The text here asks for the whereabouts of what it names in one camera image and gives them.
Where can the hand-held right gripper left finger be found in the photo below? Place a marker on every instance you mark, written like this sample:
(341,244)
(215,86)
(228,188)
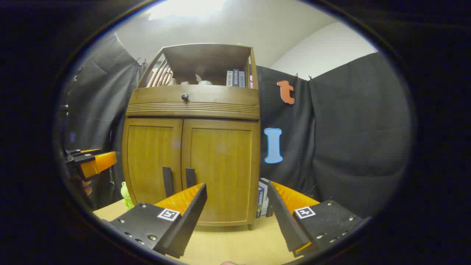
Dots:
(186,221)

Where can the white spine book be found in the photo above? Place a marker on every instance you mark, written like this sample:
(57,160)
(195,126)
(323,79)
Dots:
(229,78)

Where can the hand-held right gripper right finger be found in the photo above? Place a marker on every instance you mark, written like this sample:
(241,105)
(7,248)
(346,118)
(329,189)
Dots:
(285,217)

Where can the small white ornament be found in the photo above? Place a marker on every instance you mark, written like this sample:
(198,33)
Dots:
(204,81)

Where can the wooden drawer with black knob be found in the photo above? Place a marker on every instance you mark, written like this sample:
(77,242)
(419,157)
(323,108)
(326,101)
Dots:
(220,96)

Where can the black backdrop cloth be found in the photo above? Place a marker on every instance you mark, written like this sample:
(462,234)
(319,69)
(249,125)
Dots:
(349,129)

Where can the green frog plush toy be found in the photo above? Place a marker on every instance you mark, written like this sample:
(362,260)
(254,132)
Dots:
(126,195)

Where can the blue cover book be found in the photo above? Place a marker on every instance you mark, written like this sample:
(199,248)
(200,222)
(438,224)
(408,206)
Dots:
(259,202)

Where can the wooden double-door shoe cabinet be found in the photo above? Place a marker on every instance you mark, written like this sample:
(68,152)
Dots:
(191,110)

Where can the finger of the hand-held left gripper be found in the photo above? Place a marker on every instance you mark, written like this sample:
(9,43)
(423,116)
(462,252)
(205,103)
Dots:
(97,163)
(82,152)

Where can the wooden shoe cabinet door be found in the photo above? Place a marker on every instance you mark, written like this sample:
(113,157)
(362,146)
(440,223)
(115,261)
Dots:
(151,158)
(224,165)

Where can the light blue spine book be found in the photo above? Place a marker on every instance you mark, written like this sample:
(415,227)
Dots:
(242,78)

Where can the dark blue spine book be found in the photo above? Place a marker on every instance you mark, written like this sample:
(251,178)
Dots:
(236,77)

